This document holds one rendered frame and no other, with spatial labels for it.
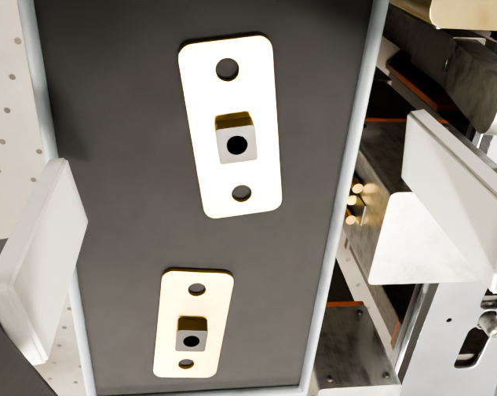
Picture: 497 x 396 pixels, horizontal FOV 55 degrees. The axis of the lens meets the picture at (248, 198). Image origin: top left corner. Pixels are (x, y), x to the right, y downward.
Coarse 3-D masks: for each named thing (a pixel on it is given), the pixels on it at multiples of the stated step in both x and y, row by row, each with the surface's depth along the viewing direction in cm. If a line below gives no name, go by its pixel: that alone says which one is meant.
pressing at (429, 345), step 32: (416, 288) 52; (448, 288) 51; (480, 288) 52; (416, 320) 53; (416, 352) 57; (448, 352) 57; (480, 352) 59; (416, 384) 60; (448, 384) 61; (480, 384) 62
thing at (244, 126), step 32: (192, 64) 19; (256, 64) 19; (192, 96) 20; (224, 96) 20; (256, 96) 20; (192, 128) 21; (224, 128) 20; (256, 128) 21; (224, 160) 21; (256, 160) 22; (224, 192) 23; (256, 192) 23
